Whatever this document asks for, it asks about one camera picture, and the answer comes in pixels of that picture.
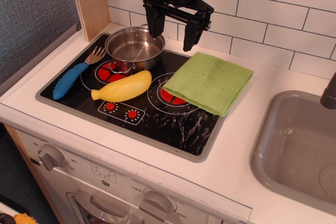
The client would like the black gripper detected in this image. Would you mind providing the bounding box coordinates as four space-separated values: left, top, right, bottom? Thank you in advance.
143 0 214 51

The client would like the silver metal pot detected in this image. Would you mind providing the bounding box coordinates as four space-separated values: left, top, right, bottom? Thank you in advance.
105 26 165 74

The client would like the green cloth napkin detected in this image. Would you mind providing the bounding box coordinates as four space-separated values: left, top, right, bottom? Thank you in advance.
163 52 254 117

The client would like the yellow plastic banana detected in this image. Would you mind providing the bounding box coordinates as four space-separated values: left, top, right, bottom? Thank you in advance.
91 70 152 102

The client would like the black toy stovetop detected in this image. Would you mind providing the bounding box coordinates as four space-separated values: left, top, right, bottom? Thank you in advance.
36 33 224 163

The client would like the grey plastic sink basin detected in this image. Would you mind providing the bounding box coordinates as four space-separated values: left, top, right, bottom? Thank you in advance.
251 90 335 215

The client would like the grey faucet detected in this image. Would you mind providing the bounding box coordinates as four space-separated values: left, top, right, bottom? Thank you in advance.
320 73 336 110

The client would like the grey oven knob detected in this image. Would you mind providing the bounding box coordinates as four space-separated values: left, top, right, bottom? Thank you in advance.
139 191 173 222

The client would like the grey timer knob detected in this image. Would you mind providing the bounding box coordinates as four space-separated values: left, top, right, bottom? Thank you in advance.
38 144 65 171

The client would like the yellow object at corner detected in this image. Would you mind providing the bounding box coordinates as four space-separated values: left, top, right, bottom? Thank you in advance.
14 213 37 224

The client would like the wooden side post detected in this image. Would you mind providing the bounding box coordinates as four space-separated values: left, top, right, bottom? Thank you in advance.
75 0 110 42

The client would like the blue handled toy fork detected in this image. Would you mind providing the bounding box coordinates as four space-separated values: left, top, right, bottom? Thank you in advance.
52 46 106 100

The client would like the oven door handle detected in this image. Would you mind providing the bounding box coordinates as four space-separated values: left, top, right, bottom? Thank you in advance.
74 190 143 223

